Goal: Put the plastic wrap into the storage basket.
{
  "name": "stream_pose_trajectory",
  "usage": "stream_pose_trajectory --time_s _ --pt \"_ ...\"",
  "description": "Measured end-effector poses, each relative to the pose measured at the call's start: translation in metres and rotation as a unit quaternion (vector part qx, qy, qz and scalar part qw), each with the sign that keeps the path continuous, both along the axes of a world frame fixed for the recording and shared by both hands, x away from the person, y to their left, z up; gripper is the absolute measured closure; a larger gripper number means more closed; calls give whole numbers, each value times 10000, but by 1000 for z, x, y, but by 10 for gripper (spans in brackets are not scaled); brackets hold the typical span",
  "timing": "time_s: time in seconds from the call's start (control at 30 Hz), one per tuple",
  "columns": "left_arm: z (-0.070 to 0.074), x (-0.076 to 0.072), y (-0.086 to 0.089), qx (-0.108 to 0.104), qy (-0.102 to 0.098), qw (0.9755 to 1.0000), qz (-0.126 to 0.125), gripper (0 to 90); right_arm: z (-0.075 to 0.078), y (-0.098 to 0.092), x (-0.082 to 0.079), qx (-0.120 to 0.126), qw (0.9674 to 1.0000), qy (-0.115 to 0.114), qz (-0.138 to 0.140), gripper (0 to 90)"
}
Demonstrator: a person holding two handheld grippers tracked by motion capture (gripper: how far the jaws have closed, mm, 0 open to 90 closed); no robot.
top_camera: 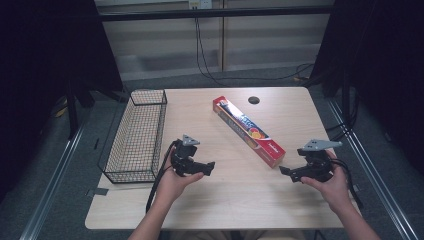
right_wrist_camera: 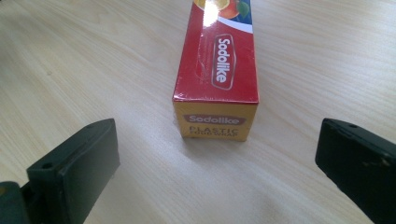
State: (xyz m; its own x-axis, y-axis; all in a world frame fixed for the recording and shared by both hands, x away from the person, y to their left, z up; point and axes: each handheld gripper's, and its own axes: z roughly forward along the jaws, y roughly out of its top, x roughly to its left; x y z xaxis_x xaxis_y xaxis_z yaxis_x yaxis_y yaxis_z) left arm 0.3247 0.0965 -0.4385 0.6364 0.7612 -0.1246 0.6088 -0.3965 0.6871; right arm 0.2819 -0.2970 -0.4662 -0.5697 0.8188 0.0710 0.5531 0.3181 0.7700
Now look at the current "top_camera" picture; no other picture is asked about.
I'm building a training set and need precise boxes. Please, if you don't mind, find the long red printed box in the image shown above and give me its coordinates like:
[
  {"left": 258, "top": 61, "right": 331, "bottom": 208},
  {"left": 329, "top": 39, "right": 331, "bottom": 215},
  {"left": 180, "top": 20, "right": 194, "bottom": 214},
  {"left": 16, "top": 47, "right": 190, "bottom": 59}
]
[{"left": 212, "top": 95, "right": 287, "bottom": 169}]

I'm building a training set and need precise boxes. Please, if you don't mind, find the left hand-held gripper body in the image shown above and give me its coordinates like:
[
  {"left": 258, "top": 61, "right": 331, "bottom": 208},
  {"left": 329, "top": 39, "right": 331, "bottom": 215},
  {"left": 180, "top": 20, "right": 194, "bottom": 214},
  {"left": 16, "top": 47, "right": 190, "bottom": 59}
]
[{"left": 170, "top": 134, "right": 208, "bottom": 178}]

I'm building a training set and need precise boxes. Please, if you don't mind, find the hand-held gripper black cable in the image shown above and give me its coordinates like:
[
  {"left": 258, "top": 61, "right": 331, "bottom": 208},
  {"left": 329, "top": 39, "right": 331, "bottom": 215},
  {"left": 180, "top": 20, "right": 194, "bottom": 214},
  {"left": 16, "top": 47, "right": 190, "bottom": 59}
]
[
  {"left": 145, "top": 139, "right": 178, "bottom": 214},
  {"left": 329, "top": 157, "right": 365, "bottom": 211}
]

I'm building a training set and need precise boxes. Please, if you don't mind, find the person's left hand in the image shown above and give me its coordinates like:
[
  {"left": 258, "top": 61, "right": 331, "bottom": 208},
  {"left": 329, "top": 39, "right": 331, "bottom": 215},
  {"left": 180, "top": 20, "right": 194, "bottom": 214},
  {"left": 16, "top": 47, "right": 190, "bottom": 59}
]
[{"left": 155, "top": 146, "right": 205, "bottom": 205}]

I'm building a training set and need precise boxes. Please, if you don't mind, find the black wire basket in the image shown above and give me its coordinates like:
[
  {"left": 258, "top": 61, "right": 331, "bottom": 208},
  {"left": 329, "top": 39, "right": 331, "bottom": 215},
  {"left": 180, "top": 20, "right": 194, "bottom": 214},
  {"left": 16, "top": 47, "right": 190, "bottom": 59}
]
[{"left": 97, "top": 88, "right": 169, "bottom": 185}]

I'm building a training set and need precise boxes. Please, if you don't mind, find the dark curtain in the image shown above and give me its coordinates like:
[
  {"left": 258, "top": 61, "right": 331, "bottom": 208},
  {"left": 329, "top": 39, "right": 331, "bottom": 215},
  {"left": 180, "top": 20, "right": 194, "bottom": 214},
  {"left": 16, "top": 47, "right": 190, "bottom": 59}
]
[
  {"left": 309, "top": 0, "right": 424, "bottom": 174},
  {"left": 0, "top": 0, "right": 124, "bottom": 204}
]

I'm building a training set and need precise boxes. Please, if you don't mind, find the aluminium floor rail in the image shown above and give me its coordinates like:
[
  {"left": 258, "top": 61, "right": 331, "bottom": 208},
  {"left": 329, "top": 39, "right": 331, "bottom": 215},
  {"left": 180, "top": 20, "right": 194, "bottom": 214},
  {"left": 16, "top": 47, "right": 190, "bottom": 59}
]
[
  {"left": 326, "top": 98, "right": 419, "bottom": 240},
  {"left": 19, "top": 124, "right": 86, "bottom": 240}
]

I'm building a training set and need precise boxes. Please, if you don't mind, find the grey tape piece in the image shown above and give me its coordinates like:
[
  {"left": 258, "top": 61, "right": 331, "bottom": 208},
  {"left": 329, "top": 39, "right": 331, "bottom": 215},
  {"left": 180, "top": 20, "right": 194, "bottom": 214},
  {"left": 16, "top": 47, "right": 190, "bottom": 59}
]
[{"left": 85, "top": 187, "right": 110, "bottom": 198}]

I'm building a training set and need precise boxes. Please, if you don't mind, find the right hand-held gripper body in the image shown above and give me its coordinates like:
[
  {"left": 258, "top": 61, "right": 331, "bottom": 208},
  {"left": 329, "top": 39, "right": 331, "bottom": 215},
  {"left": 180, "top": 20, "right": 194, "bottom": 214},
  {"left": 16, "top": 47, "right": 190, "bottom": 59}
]
[{"left": 293, "top": 139, "right": 343, "bottom": 184}]

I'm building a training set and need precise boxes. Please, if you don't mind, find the left hand-held gripper black cable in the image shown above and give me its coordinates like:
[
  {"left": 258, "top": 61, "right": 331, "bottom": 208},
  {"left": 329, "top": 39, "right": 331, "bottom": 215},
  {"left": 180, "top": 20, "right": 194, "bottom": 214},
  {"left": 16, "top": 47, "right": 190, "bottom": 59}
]
[{"left": 145, "top": 139, "right": 178, "bottom": 214}]

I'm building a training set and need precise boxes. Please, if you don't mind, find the right hand-held gripper black cable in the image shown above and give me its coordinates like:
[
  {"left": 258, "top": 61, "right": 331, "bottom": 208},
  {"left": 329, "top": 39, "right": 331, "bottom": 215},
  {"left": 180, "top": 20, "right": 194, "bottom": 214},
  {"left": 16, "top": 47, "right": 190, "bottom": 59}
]
[{"left": 329, "top": 157, "right": 365, "bottom": 211}]

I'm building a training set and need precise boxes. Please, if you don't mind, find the black wall cable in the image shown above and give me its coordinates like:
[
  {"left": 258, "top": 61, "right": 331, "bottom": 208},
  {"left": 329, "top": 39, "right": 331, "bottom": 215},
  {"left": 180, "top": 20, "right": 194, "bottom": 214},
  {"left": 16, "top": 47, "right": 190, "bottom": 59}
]
[{"left": 194, "top": 16, "right": 315, "bottom": 88}]

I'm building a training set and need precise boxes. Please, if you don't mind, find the white wall socket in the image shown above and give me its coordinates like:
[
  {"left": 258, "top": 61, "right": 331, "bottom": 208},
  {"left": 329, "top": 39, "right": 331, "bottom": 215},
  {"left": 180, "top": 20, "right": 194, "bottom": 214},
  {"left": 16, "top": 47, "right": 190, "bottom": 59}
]
[{"left": 187, "top": 0, "right": 214, "bottom": 10}]

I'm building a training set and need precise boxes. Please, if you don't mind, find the black horizontal bar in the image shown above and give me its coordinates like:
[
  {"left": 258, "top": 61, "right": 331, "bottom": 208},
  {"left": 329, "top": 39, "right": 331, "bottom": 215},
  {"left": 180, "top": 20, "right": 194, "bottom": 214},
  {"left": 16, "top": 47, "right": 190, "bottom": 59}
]
[{"left": 99, "top": 5, "right": 334, "bottom": 23}]

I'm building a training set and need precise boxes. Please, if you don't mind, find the person's right hand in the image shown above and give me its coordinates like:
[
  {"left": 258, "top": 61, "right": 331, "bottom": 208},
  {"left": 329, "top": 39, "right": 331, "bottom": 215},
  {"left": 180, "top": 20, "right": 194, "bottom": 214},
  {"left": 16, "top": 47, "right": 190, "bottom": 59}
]
[{"left": 300, "top": 149, "right": 352, "bottom": 214}]

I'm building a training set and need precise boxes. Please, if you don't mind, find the black metal stand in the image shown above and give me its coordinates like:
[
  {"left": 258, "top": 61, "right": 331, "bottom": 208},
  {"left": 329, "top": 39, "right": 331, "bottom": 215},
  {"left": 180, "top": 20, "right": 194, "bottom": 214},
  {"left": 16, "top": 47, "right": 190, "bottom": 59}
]
[
  {"left": 301, "top": 71, "right": 359, "bottom": 134},
  {"left": 63, "top": 78, "right": 129, "bottom": 141}
]

